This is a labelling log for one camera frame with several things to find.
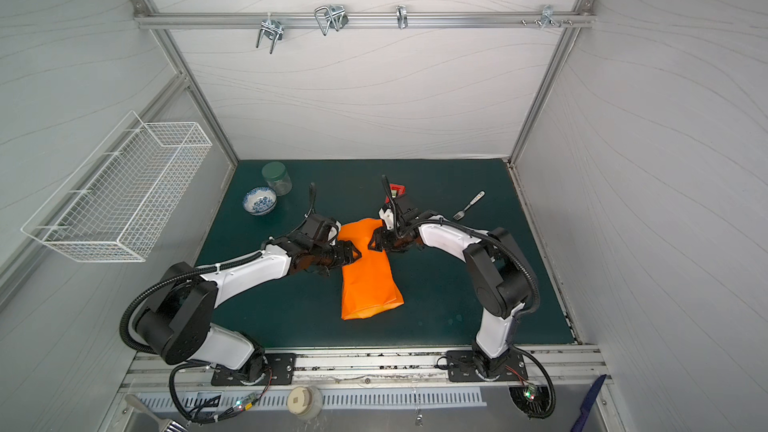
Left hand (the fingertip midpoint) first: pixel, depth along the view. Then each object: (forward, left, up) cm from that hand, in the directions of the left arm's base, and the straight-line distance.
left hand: (359, 254), depth 88 cm
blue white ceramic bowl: (+23, +39, -5) cm, 45 cm away
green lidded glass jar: (+27, +31, +3) cm, 42 cm away
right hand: (+5, -6, 0) cm, 8 cm away
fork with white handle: (+20, -34, -6) cm, 40 cm away
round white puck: (-36, +7, +5) cm, 37 cm away
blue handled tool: (-34, -58, -7) cm, 68 cm away
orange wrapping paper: (-9, -4, -1) cm, 10 cm away
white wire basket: (+1, +54, +26) cm, 60 cm away
